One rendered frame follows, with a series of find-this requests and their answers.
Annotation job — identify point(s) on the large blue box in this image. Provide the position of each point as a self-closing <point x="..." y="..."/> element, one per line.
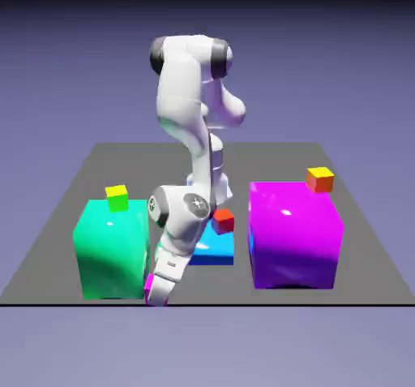
<point x="215" y="247"/>

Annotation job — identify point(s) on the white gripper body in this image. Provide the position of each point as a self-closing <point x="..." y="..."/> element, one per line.
<point x="166" y="271"/>

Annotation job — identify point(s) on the small yellow-green cube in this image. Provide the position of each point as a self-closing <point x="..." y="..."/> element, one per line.
<point x="117" y="198"/>

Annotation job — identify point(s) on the small red cube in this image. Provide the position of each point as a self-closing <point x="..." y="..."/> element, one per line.
<point x="223" y="221"/>

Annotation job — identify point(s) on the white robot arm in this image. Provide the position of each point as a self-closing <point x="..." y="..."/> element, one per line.
<point x="181" y="101"/>

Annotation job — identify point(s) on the small orange cube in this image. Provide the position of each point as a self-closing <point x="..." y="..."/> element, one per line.
<point x="320" y="180"/>

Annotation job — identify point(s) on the large magenta box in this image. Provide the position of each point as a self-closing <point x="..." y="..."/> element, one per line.
<point x="291" y="231"/>

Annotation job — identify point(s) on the large green box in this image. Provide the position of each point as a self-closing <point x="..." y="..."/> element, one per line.
<point x="110" y="247"/>

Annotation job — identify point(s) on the small magenta cube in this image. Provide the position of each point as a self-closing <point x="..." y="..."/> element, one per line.
<point x="148" y="283"/>

